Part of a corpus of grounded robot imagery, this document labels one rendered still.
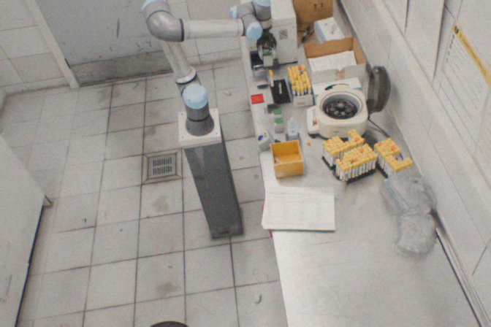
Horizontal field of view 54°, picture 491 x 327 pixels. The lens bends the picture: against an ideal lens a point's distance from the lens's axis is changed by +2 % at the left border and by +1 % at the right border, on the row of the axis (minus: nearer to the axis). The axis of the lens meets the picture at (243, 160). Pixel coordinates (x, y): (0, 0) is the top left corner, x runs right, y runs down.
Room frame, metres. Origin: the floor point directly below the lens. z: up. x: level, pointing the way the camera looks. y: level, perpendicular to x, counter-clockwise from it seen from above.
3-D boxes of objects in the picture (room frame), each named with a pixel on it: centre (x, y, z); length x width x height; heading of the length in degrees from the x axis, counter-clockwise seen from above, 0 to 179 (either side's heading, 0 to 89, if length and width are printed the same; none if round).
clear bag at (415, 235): (0.96, -0.62, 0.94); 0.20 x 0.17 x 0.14; 153
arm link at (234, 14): (1.95, -0.12, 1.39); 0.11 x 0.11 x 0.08; 10
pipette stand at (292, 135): (1.59, -0.26, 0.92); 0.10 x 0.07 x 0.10; 173
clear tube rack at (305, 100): (1.92, -0.37, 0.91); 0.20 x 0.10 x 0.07; 178
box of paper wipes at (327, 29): (2.35, -0.64, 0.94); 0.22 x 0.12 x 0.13; 2
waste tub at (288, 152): (1.44, -0.20, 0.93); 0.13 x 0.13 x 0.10; 87
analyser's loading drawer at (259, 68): (2.13, -0.18, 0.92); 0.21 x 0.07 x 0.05; 178
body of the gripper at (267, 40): (1.97, -0.22, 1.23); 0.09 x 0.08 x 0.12; 174
